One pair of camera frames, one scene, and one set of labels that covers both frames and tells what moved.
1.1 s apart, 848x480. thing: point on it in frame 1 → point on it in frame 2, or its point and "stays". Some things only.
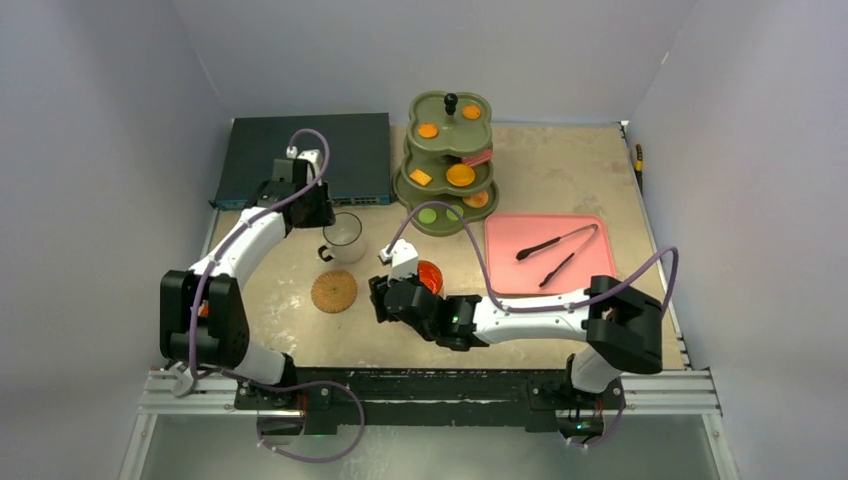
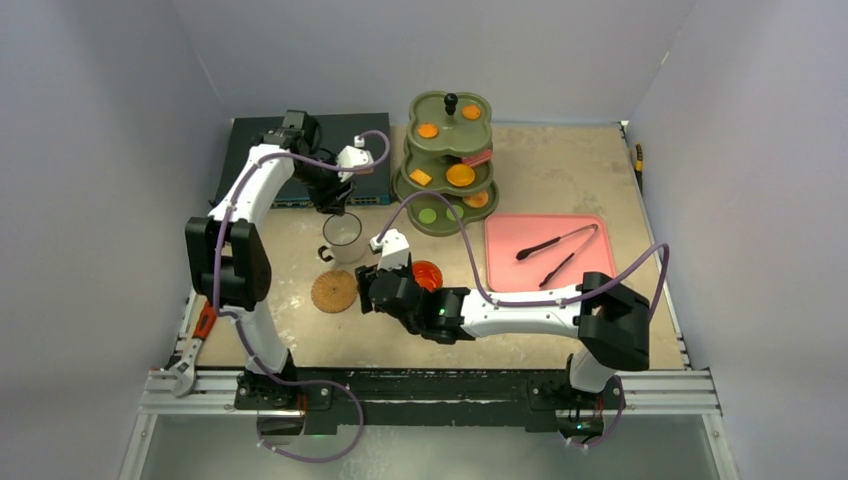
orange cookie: x=471 y=112 stays
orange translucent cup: x=429 y=276 stays
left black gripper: x=324 y=216 → x=333 y=199
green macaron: x=427 y=215 stays
